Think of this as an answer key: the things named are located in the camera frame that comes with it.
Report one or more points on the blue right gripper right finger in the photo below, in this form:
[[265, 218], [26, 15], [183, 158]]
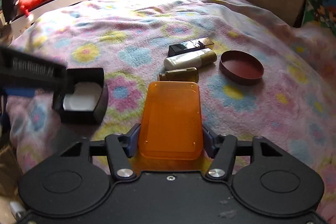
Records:
[[210, 141]]

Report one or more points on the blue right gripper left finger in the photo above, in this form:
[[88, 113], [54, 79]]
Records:
[[130, 141]]

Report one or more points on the orange translucent plastic box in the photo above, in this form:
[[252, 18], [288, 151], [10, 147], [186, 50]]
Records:
[[171, 126]]

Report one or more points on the black compact case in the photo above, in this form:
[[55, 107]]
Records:
[[84, 101]]

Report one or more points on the amber glass bottle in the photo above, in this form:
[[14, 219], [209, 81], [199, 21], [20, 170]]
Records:
[[184, 75]]

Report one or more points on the dark red round lid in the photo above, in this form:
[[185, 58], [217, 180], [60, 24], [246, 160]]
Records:
[[241, 67]]

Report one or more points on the white gold cosmetic tube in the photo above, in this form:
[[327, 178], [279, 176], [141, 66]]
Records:
[[195, 59]]

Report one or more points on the black gold lipstick tube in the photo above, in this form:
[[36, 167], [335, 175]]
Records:
[[190, 46]]

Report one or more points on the white wooden chair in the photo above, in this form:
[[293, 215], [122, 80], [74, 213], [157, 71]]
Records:
[[22, 22]]

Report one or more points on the cartoon picture board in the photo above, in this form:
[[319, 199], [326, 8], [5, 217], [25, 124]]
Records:
[[321, 12]]

